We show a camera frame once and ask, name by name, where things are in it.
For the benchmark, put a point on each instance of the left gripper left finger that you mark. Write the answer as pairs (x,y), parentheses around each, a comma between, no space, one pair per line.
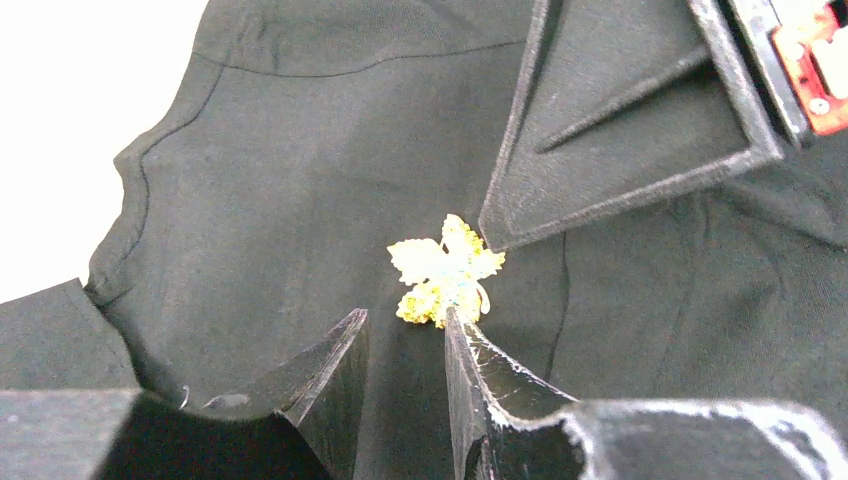
(298,421)

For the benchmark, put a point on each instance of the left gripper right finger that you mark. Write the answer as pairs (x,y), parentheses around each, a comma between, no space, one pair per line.
(507,423)

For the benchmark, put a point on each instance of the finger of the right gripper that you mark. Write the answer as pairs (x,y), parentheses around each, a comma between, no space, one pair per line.
(618,105)

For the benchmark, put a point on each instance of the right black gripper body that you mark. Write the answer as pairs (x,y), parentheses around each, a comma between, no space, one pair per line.
(798,50)

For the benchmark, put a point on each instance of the gold leaf brooch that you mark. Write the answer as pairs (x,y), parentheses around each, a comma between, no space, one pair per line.
(445,274)

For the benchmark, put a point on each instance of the black button shirt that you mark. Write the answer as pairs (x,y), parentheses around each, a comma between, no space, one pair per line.
(308,136)

